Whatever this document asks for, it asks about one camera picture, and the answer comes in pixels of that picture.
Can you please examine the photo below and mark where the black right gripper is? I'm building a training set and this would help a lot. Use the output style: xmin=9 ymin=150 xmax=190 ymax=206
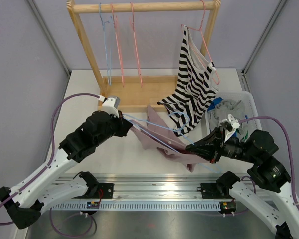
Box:
xmin=186 ymin=125 xmax=258 ymax=163

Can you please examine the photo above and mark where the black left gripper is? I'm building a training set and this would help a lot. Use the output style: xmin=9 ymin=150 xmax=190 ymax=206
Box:
xmin=94 ymin=110 xmax=133 ymax=147

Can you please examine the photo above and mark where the light blue wire hanger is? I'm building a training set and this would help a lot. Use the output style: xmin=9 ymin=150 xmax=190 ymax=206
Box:
xmin=99 ymin=3 xmax=114 ymax=86

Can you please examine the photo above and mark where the blue tank top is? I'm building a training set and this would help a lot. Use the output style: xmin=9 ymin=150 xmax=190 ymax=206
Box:
xmin=208 ymin=97 xmax=249 ymax=137

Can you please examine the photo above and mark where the mauve tank top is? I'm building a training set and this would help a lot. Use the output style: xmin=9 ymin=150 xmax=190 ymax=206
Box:
xmin=131 ymin=105 xmax=205 ymax=172

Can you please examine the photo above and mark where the pink wire hanger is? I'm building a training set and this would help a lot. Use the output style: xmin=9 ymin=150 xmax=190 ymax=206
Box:
xmin=110 ymin=3 xmax=125 ymax=87

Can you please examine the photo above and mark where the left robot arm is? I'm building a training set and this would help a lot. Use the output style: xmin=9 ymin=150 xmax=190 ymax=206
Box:
xmin=0 ymin=111 xmax=133 ymax=229

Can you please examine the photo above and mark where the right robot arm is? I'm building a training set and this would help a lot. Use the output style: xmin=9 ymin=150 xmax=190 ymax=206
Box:
xmin=186 ymin=128 xmax=299 ymax=239

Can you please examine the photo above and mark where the black white striped top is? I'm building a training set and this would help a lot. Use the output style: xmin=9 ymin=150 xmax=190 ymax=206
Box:
xmin=157 ymin=25 xmax=219 ymax=137

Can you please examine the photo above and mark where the pink hanger under striped top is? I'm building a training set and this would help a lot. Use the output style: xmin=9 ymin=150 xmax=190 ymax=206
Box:
xmin=180 ymin=0 xmax=221 ymax=84

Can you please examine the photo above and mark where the wooden clothes rack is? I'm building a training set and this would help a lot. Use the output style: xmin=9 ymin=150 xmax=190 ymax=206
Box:
xmin=66 ymin=0 xmax=213 ymax=112

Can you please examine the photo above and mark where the white plastic basket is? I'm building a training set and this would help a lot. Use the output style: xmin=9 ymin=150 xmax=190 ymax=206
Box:
xmin=206 ymin=91 xmax=261 ymax=135

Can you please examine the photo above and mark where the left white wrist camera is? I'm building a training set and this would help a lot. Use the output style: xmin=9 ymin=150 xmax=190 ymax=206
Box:
xmin=98 ymin=95 xmax=120 ymax=117

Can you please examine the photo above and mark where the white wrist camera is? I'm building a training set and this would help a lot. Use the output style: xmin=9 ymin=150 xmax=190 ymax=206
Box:
xmin=98 ymin=95 xmax=120 ymax=117
xmin=219 ymin=114 xmax=240 ymax=142

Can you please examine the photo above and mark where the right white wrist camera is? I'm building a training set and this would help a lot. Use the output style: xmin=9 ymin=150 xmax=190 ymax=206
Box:
xmin=219 ymin=114 xmax=240 ymax=142

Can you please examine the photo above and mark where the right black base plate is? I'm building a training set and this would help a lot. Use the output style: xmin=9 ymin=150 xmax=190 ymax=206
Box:
xmin=196 ymin=182 xmax=232 ymax=199

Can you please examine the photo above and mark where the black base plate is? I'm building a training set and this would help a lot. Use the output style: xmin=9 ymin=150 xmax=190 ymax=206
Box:
xmin=196 ymin=182 xmax=232 ymax=199
xmin=74 ymin=183 xmax=115 ymax=199

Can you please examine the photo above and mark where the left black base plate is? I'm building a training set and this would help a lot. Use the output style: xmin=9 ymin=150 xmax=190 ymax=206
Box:
xmin=74 ymin=183 xmax=115 ymax=199

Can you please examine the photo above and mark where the aluminium mounting rail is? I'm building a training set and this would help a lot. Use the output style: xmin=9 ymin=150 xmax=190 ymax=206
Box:
xmin=51 ymin=173 xmax=275 ymax=201

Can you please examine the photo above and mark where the white slotted cable duct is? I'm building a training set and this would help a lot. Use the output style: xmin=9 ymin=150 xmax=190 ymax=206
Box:
xmin=53 ymin=201 xmax=220 ymax=212

